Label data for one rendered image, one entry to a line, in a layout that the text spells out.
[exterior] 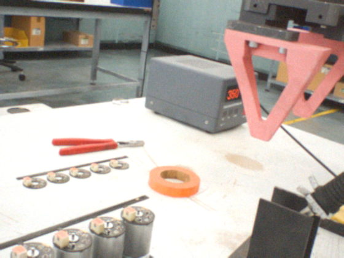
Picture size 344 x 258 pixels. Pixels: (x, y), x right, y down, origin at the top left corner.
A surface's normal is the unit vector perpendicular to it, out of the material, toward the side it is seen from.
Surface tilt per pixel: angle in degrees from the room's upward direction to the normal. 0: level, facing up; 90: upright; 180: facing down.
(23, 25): 91
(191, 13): 90
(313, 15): 90
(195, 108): 90
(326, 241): 0
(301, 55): 111
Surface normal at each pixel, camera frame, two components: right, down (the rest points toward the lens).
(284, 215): -0.54, 0.19
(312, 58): -0.56, 0.51
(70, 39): -0.70, 0.11
